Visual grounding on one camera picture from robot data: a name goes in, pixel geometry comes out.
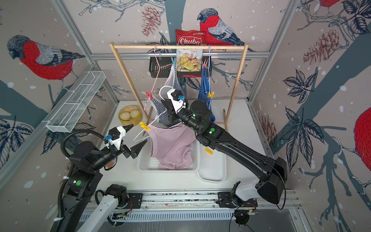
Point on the white perforated basket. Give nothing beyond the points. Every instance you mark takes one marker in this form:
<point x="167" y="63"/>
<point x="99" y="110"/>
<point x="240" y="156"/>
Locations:
<point x="149" y="164"/>

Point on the wooden clothes rack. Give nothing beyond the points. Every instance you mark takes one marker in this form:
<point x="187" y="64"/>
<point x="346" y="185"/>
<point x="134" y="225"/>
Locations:
<point x="146" y="113"/>

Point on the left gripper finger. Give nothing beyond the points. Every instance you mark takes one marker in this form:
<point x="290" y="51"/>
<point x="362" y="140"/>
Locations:
<point x="125" y="129"/>
<point x="136" y="149"/>

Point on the red chips bag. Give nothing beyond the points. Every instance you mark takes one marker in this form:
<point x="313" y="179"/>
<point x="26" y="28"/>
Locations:
<point x="189" y="60"/>

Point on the striped tank top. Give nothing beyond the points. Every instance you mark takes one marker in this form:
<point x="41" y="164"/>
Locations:
<point x="172" y="82"/>

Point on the white wire mesh shelf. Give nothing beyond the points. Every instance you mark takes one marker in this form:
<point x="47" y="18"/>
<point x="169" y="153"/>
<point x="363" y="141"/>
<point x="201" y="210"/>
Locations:
<point x="77" y="101"/>

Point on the red clothespin on striped top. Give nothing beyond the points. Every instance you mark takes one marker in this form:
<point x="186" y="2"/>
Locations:
<point x="149" y="96"/>

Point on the black wall basket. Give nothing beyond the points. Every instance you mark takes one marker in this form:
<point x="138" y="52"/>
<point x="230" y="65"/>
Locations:
<point x="164" y="68"/>

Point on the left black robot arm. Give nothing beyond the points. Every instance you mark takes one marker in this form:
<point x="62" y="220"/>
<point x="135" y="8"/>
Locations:
<point x="81" y="182"/>

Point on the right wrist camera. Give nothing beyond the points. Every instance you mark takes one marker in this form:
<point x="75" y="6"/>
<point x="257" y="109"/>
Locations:
<point x="177" y="99"/>

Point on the blue tank top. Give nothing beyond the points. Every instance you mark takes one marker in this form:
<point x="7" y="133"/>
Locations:
<point x="205" y="89"/>

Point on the white wire hanger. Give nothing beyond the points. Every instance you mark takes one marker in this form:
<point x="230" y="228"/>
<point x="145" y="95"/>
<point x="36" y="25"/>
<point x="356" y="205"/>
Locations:
<point x="156" y="116"/>

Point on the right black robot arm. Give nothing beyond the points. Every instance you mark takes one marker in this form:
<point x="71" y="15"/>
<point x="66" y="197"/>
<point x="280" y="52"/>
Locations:
<point x="272" y="173"/>

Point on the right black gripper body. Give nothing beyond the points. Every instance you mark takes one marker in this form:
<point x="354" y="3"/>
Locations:
<point x="185" y="118"/>

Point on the red clothespin on blue top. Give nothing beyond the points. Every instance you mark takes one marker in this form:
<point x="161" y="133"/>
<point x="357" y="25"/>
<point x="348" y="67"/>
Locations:
<point x="206" y="64"/>

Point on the white plastic tray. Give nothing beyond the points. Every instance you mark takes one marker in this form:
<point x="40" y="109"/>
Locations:
<point x="213" y="168"/>

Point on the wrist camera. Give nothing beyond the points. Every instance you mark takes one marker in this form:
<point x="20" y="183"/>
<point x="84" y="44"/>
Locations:
<point x="114" y="137"/>
<point x="177" y="99"/>

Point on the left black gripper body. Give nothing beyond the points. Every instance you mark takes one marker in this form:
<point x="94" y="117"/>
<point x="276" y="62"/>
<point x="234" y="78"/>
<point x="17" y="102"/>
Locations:
<point x="123" y="149"/>

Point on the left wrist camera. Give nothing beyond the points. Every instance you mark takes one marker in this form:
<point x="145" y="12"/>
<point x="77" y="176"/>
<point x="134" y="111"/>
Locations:
<point x="114" y="137"/>

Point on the pink tank top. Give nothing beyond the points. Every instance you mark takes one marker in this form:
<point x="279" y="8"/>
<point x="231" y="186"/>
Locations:
<point x="172" y="146"/>

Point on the yellow steamer with buns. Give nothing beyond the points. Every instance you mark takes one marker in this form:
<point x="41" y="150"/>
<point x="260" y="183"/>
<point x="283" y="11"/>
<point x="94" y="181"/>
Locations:
<point x="131" y="114"/>

